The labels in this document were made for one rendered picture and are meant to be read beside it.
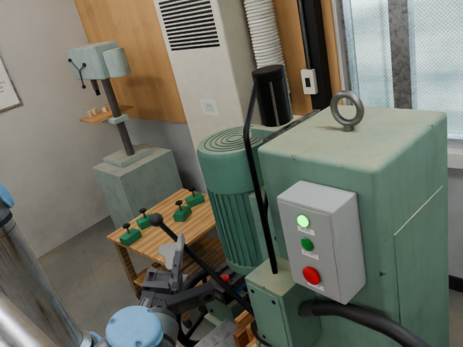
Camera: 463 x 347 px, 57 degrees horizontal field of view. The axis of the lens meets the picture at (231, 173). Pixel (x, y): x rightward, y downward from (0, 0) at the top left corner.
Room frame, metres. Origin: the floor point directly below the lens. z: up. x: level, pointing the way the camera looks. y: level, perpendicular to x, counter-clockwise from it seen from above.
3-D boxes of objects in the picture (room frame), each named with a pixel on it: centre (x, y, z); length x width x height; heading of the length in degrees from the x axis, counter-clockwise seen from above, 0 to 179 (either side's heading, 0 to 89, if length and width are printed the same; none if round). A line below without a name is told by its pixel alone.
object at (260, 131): (0.75, -0.11, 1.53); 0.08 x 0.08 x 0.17; 37
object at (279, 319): (0.60, -0.03, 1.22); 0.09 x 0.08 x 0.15; 37
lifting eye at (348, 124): (0.63, -0.20, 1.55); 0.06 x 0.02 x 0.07; 37
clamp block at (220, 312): (1.03, 0.08, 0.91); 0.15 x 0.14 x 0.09; 127
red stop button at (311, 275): (0.50, -0.08, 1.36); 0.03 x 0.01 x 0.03; 37
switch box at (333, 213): (0.52, -0.11, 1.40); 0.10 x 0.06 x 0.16; 37
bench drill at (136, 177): (3.10, 0.71, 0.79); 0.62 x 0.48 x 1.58; 39
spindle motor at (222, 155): (0.86, -0.02, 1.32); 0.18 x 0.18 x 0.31
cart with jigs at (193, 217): (2.32, 0.42, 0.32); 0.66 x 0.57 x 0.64; 132
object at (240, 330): (0.92, -0.01, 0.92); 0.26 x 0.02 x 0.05; 127
